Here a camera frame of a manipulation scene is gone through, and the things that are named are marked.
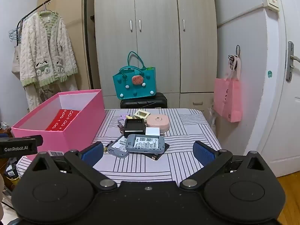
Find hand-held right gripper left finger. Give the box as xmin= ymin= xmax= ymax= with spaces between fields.
xmin=30 ymin=142 xmax=118 ymax=191

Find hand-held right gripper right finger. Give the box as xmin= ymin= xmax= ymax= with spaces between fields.
xmin=179 ymin=141 xmax=268 ymax=191

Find grey labelled router cover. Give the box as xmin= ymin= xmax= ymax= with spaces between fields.
xmin=106 ymin=136 xmax=131 ymax=158

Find pink cardboard box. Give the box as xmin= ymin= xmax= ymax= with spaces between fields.
xmin=11 ymin=89 xmax=106 ymax=161

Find yellow star keychain with keys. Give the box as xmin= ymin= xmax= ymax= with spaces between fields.
xmin=124 ymin=118 xmax=146 ymax=136

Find grey plastic device back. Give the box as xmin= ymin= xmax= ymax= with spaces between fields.
xmin=126 ymin=134 xmax=166 ymax=153

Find pink rounded case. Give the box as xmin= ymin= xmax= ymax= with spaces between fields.
xmin=146 ymin=114 xmax=170 ymax=132

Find white plug adapter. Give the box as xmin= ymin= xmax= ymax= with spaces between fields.
xmin=145 ymin=127 xmax=166 ymax=137

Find cream plastic frame holder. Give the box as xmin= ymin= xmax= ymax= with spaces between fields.
xmin=133 ymin=110 xmax=151 ymax=120

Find dark plastic packet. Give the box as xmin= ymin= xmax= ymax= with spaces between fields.
xmin=5 ymin=157 xmax=20 ymax=179

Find striped lilac bed sheet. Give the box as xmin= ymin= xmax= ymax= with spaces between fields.
xmin=17 ymin=108 xmax=223 ymax=188

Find clear plastic bag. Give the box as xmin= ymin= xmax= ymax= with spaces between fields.
xmin=208 ymin=105 xmax=217 ymax=134

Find red patterned flat box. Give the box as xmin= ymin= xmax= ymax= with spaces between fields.
xmin=46 ymin=109 xmax=81 ymax=132

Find pink paper bag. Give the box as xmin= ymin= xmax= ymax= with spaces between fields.
xmin=213 ymin=57 xmax=243 ymax=123

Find black hard suitcase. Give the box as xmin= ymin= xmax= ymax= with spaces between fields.
xmin=120 ymin=92 xmax=168 ymax=109

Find teal felt handbag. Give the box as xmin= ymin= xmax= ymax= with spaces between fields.
xmin=112 ymin=51 xmax=156 ymax=100

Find beige canvas tote bag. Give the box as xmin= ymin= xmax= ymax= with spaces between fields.
xmin=12 ymin=43 xmax=23 ymax=75

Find white door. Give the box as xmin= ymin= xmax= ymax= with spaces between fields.
xmin=248 ymin=0 xmax=300 ymax=179

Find cream green fluffy robe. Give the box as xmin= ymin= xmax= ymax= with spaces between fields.
xmin=19 ymin=10 xmax=78 ymax=112

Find beige wooden wardrobe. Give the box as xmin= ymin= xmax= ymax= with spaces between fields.
xmin=94 ymin=0 xmax=218 ymax=109

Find black metal clothes rack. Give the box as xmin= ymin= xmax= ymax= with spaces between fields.
xmin=17 ymin=0 xmax=94 ymax=91

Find black hair ties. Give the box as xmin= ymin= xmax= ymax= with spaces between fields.
xmin=228 ymin=45 xmax=242 ymax=71

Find wire clothes hangers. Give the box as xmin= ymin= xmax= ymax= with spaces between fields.
xmin=9 ymin=27 xmax=23 ymax=43

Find silver door handle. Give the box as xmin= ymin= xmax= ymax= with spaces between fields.
xmin=286 ymin=41 xmax=300 ymax=82

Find cream light switch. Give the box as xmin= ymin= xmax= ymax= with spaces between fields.
xmin=261 ymin=0 xmax=280 ymax=12

